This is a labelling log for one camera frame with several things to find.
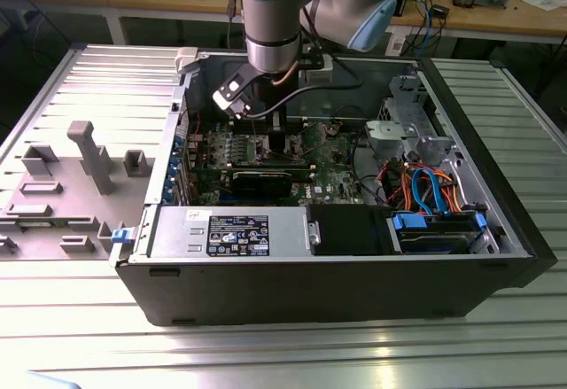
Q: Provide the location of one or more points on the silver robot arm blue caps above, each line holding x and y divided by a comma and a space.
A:
272, 17

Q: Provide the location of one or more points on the RAM slot white clips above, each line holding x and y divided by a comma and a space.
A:
297, 127
266, 166
297, 117

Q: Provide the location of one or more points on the RAM slot black clips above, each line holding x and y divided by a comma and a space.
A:
297, 122
266, 163
297, 132

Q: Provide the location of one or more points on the CPU socket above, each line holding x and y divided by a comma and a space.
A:
261, 150

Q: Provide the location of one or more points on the blue expansion slot clip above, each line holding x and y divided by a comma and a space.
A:
171, 181
178, 142
175, 165

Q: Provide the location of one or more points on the round coin battery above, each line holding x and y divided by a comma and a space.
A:
335, 131

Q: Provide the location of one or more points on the black graphics card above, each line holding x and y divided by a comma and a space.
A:
261, 183

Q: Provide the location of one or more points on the green motherboard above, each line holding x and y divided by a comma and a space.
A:
336, 172

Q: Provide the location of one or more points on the metal drive cage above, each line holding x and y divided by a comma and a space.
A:
407, 110

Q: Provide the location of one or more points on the silver power supply unit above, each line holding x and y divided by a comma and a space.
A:
177, 229

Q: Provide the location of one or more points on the small black adapter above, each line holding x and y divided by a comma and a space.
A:
440, 11

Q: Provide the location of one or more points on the black open PC case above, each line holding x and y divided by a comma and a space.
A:
310, 291

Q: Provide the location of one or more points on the blue case latch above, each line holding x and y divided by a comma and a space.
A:
121, 236

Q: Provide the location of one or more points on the hard disk in blue carrier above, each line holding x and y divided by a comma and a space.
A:
434, 238

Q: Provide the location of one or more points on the grey parts rack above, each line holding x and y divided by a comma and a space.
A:
66, 194

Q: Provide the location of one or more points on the white paper sheets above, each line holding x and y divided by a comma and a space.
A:
545, 0

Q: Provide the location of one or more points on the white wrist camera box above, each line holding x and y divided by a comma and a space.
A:
232, 94

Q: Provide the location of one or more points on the grey camera black bracket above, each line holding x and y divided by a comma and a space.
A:
316, 72

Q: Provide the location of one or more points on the silver metal bracket plate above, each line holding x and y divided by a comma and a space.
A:
390, 129

